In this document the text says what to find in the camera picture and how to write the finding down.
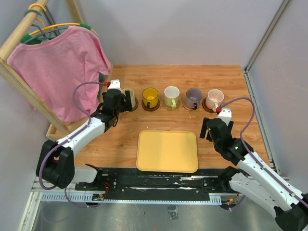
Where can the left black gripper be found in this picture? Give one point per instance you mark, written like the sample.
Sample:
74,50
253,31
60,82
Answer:
128,105

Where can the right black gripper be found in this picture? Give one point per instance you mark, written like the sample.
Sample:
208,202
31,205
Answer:
204,128

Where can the cream mug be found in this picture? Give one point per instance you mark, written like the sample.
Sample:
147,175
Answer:
130,98

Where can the brown wooden coaster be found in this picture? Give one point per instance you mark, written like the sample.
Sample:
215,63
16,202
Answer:
151,108
207,108
129,107

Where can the yellow transparent cup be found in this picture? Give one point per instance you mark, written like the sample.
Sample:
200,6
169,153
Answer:
150,97

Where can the pink translucent cup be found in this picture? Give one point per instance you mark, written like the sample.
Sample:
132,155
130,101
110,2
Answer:
214,99

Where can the large woven rattan coaster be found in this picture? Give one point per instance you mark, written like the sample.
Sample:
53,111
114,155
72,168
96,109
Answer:
169,107

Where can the purple translucent mug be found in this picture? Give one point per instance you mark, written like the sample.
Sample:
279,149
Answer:
193,94

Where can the small woven rattan coaster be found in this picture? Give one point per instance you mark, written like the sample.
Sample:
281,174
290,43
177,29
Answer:
191,105

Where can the white mug green handle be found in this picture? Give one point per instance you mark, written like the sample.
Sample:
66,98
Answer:
172,94

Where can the yellow plastic tray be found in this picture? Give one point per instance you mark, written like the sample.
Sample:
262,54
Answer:
167,151

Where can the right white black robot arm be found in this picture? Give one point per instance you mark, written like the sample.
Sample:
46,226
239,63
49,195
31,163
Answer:
251,177

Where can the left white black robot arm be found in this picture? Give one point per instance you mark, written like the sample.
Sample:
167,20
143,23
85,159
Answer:
56,166

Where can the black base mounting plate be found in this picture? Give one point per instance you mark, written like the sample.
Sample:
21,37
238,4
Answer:
136,185

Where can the pink t-shirt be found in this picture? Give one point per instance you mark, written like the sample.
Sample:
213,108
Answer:
64,71

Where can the wooden clothes rack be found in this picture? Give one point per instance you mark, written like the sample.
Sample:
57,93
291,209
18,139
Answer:
21,85

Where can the grey teal hanger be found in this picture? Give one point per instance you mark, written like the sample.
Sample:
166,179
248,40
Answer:
43,34

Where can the yellow green hanger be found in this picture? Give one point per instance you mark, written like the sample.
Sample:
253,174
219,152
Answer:
76,15

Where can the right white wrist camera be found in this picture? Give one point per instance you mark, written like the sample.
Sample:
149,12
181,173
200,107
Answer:
225,114

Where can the aluminium frame rail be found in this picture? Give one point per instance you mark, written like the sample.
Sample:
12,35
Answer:
267,34

